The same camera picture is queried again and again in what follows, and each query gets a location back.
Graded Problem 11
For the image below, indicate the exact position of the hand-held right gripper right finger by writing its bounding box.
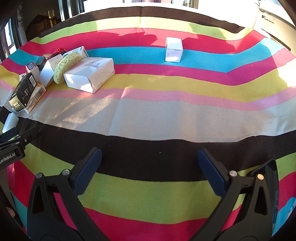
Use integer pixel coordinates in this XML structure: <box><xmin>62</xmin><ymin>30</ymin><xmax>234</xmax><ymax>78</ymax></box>
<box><xmin>197</xmin><ymin>149</ymin><xmax>274</xmax><ymax>241</ymax></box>

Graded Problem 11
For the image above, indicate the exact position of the metal sliding door frame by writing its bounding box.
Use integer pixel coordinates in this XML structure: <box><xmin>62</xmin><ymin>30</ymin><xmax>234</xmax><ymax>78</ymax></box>
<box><xmin>58</xmin><ymin>0</ymin><xmax>85</xmax><ymax>22</ymax></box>

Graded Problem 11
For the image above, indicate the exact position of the red strap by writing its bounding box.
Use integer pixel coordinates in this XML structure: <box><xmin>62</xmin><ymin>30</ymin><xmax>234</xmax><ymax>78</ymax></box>
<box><xmin>50</xmin><ymin>47</ymin><xmax>68</xmax><ymax>57</ymax></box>

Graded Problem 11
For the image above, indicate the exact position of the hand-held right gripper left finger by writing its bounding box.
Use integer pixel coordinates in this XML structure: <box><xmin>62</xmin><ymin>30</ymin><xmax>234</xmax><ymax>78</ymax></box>
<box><xmin>27</xmin><ymin>147</ymin><xmax>109</xmax><ymax>241</ymax></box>

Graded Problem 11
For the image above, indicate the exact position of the white washing machine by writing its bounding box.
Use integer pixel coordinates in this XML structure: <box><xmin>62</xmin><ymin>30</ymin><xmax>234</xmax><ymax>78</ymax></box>
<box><xmin>253</xmin><ymin>0</ymin><xmax>296</xmax><ymax>50</ymax></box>

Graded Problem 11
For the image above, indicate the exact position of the dark window frame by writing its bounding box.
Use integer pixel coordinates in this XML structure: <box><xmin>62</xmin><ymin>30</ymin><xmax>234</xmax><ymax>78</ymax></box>
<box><xmin>0</xmin><ymin>9</ymin><xmax>28</xmax><ymax>62</ymax></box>

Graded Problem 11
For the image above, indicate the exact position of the long white barcoded box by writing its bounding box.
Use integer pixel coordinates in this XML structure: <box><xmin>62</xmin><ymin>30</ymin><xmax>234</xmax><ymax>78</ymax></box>
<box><xmin>24</xmin><ymin>83</ymin><xmax>47</xmax><ymax>114</ymax></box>

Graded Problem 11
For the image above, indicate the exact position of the small white cube box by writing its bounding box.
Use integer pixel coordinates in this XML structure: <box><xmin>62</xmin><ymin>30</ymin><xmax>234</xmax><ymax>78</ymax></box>
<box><xmin>165</xmin><ymin>37</ymin><xmax>184</xmax><ymax>62</ymax></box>

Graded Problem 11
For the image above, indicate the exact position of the colourful striped cloth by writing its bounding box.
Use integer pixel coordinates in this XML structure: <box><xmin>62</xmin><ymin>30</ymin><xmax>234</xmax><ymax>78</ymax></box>
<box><xmin>0</xmin><ymin>6</ymin><xmax>296</xmax><ymax>241</ymax></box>

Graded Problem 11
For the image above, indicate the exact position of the dark wooden furniture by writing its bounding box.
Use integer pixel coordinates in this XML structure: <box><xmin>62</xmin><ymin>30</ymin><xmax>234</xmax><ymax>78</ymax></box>
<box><xmin>25</xmin><ymin>14</ymin><xmax>63</xmax><ymax>41</ymax></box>

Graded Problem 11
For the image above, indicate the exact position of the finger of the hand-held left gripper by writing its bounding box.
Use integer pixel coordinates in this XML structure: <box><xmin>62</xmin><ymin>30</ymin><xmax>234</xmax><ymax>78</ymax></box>
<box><xmin>0</xmin><ymin>127</ymin><xmax>18</xmax><ymax>142</ymax></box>
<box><xmin>0</xmin><ymin>127</ymin><xmax>38</xmax><ymax>154</ymax></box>

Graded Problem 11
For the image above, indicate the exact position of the red and white tissue pack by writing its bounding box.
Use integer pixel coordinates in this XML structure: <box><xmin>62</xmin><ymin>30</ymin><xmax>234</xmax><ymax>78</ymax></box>
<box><xmin>25</xmin><ymin>62</ymin><xmax>40</xmax><ymax>81</ymax></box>

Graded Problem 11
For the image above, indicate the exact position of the white foam block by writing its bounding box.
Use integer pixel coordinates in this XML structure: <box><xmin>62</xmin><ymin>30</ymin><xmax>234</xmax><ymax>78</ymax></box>
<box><xmin>5</xmin><ymin>113</ymin><xmax>19</xmax><ymax>132</ymax></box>

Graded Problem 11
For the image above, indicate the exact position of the large white box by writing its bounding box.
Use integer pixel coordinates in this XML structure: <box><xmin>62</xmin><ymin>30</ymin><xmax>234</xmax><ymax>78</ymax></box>
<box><xmin>63</xmin><ymin>57</ymin><xmax>115</xmax><ymax>93</ymax></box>

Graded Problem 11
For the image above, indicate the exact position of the yellow-green sponge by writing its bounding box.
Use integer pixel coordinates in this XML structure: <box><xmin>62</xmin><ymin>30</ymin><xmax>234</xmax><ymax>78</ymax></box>
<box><xmin>53</xmin><ymin>52</ymin><xmax>83</xmax><ymax>84</ymax></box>

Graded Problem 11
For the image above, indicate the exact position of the white box with black logo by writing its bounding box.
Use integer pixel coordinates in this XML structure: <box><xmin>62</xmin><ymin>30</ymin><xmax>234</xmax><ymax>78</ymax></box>
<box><xmin>39</xmin><ymin>56</ymin><xmax>64</xmax><ymax>88</ymax></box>

